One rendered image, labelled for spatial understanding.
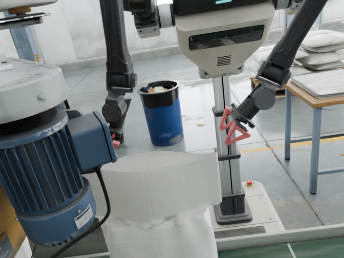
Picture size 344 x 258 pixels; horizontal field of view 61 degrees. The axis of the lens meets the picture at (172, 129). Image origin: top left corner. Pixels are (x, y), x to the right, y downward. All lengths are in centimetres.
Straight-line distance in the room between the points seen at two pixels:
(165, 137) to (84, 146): 269
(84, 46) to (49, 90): 874
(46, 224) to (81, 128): 19
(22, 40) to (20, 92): 909
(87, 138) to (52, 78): 13
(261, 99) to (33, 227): 62
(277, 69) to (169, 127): 240
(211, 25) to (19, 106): 83
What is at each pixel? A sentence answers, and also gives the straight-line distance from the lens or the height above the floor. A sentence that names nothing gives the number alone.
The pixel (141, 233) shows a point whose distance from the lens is 106.
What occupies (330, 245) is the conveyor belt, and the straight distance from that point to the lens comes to 159.
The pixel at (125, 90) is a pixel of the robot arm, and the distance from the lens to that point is 87.
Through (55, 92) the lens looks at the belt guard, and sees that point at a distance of 53.
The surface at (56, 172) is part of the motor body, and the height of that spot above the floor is 124.
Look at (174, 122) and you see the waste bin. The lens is 320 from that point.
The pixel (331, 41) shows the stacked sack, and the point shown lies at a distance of 444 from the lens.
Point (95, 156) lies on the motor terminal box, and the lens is 59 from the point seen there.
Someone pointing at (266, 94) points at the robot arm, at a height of 123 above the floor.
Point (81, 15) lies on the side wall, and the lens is 917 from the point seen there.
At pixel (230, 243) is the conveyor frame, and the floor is 40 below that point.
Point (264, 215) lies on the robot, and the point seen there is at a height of 26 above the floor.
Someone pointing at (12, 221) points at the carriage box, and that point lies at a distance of 79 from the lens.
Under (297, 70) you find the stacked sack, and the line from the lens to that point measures 438.
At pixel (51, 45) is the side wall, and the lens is 955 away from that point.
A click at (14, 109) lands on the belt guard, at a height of 138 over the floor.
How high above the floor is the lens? 150
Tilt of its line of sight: 24 degrees down
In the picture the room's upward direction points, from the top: 9 degrees counter-clockwise
